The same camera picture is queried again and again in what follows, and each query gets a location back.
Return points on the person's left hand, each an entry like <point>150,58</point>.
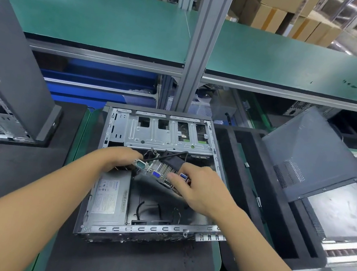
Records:
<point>121,158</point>

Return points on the person's right hand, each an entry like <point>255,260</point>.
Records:
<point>201,191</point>

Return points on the green motherboard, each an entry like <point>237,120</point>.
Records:
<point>158,170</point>

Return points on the dark grey computer case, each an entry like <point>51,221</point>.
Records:
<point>160,128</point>

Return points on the grey case side panel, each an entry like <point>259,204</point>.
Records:
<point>311,155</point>

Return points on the distant computer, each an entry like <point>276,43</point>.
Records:
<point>297,109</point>

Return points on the silver computer case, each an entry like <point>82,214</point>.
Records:
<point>12,70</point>

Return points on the person's left forearm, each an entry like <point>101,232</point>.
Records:
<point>28,213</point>

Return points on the person's right forearm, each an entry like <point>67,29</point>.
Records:
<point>267,260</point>

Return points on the silver power supply unit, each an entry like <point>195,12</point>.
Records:
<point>109,193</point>

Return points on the black divided foam tray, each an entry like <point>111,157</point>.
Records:
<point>248,199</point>

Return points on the blue plastic crate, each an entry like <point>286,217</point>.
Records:
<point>94,82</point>

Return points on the clear plastic bag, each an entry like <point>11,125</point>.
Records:
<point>206,105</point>

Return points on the long green workbench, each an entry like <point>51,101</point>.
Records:
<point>102,16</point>

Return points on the grey metal conveyor plate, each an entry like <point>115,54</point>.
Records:
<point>343,214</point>

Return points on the scattered small black screws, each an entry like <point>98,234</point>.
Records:
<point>350,82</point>

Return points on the thick aluminium frame post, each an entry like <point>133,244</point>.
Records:
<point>202,43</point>

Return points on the aluminium conveyor frame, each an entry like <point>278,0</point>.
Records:
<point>345,249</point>

